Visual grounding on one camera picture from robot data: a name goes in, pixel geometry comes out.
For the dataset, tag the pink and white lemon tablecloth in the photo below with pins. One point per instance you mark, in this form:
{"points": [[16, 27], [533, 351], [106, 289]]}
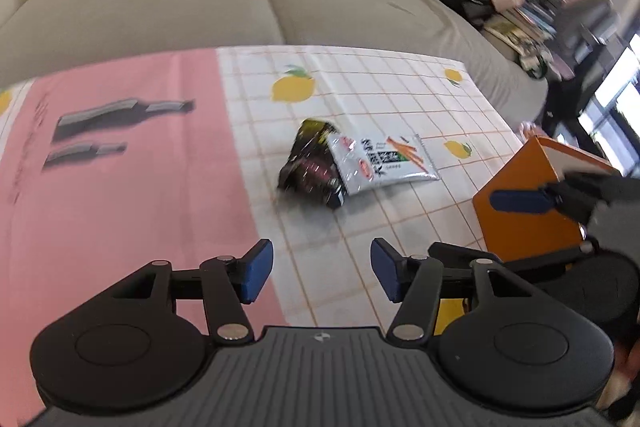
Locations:
{"points": [[125, 207]]}

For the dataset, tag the black snack packet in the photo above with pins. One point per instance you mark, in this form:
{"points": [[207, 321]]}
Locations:
{"points": [[310, 167]]}

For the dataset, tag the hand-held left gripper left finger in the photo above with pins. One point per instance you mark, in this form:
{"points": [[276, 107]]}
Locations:
{"points": [[257, 269]]}

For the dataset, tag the green and black bag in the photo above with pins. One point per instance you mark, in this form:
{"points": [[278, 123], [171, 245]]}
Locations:
{"points": [[532, 66]]}

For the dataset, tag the black framed window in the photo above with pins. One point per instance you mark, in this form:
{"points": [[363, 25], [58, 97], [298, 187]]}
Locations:
{"points": [[612, 102]]}

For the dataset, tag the pile of books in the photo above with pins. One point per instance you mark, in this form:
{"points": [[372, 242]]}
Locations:
{"points": [[520, 29]]}

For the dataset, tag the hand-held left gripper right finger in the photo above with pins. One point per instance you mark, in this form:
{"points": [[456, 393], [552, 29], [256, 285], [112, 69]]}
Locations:
{"points": [[386, 269]]}

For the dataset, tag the grey office chair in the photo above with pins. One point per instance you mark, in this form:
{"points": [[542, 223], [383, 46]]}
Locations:
{"points": [[585, 22]]}

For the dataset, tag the orange storage box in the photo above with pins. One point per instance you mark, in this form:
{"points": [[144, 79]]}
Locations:
{"points": [[520, 232]]}

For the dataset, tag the white carrot print snack packet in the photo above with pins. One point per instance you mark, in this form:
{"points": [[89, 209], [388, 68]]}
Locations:
{"points": [[385, 162]]}

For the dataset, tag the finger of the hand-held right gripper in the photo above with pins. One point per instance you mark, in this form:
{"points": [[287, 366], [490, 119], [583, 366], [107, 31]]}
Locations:
{"points": [[517, 201]]}

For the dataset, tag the beige sofa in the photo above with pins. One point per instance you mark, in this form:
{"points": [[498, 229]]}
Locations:
{"points": [[150, 7]]}

